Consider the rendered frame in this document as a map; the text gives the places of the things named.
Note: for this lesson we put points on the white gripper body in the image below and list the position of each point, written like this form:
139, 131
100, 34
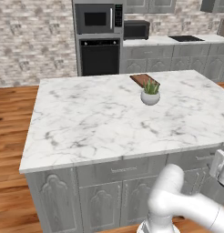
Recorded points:
217, 162

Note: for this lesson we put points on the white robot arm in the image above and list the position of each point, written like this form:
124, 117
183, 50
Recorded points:
189, 206

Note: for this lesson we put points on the narrow grey island drawer front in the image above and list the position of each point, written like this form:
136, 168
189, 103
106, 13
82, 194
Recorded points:
183, 159

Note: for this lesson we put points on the brown wooden cutting board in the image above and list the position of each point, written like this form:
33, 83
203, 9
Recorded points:
140, 79

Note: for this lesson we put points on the wide grey island drawer front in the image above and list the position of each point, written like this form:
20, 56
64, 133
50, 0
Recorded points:
95, 173

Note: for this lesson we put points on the grey island cupboard door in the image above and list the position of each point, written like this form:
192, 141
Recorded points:
100, 204
135, 198
192, 180
212, 189

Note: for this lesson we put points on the green plant in white pot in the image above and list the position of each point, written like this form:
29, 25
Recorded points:
150, 97

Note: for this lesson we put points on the grey base cupboard run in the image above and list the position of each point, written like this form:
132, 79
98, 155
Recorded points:
165, 59

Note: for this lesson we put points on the black hob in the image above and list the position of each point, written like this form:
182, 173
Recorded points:
186, 38

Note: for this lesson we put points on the brown wooden block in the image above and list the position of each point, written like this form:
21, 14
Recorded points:
223, 28

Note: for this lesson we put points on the black countertop toaster oven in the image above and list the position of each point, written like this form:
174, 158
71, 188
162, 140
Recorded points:
135, 29

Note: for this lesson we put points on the grey range hood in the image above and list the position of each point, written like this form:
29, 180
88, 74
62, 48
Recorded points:
214, 5

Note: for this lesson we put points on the built-in black oven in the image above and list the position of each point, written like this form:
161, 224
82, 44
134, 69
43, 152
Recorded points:
100, 57

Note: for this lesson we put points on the grey island end panel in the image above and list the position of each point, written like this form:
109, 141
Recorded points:
56, 200

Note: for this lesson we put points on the built-in grey microwave oven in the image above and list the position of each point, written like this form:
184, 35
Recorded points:
95, 18

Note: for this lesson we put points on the grey wall cupboard run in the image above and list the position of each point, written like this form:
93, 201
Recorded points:
150, 6

